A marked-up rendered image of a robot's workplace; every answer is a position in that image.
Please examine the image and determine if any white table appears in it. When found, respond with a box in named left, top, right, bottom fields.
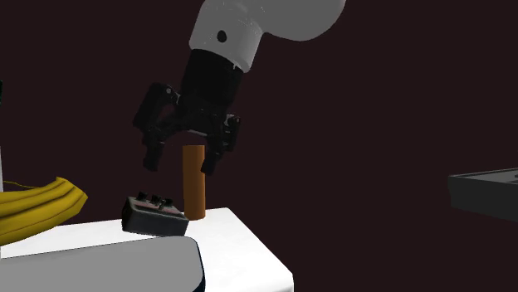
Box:
left=0, top=207, right=296, bottom=292

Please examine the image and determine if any black box with knobs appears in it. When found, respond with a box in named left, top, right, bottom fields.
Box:
left=120, top=191, right=190, bottom=238

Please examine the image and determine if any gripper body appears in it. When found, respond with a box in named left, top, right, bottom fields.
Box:
left=173, top=48, right=244, bottom=135

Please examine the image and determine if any yellow banana bunch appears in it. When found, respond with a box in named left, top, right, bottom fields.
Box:
left=0, top=176, right=89, bottom=247

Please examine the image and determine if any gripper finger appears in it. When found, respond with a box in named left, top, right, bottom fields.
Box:
left=200, top=114, right=242, bottom=177
left=132, top=82, right=180, bottom=173

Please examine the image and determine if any orange cylinder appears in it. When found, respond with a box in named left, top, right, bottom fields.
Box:
left=182, top=144, right=207, bottom=221

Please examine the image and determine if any grey rounded object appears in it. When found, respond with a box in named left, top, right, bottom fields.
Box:
left=0, top=235, right=207, bottom=292

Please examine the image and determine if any dark grey tray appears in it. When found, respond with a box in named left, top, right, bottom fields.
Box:
left=447, top=167, right=518, bottom=223

